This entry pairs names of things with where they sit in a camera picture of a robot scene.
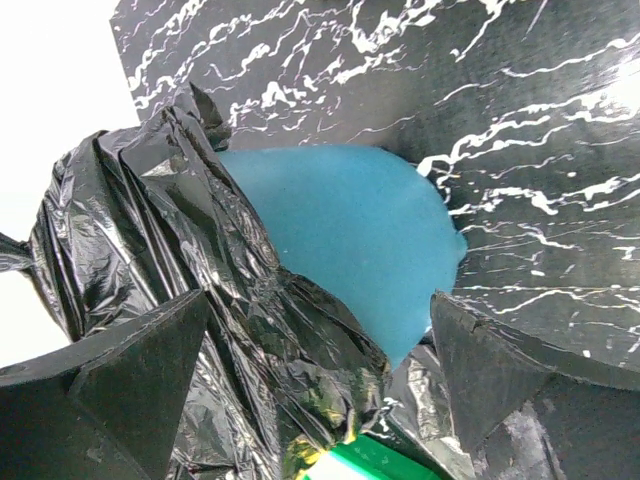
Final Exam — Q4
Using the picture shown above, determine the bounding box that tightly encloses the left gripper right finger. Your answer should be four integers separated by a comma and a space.
431, 292, 639, 479

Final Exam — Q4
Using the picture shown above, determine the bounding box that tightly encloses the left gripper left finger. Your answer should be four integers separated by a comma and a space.
1, 291, 209, 479

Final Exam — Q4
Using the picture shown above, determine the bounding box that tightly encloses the black trash bag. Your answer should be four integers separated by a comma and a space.
1, 87, 461, 479

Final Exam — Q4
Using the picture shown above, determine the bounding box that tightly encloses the teal trash bin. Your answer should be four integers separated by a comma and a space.
220, 145, 467, 367

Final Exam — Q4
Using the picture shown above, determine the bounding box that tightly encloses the green vegetable basket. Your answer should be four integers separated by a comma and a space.
306, 435, 441, 480

